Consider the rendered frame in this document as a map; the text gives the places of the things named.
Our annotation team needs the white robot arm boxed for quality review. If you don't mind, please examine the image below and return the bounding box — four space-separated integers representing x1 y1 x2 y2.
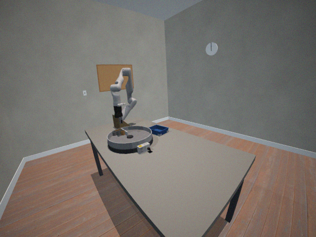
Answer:
110 68 137 120

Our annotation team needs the blue crate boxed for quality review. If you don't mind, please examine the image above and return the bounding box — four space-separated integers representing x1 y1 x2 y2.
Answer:
149 125 169 136

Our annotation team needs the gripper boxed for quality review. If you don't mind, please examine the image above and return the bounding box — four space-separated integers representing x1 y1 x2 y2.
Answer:
113 100 125 124

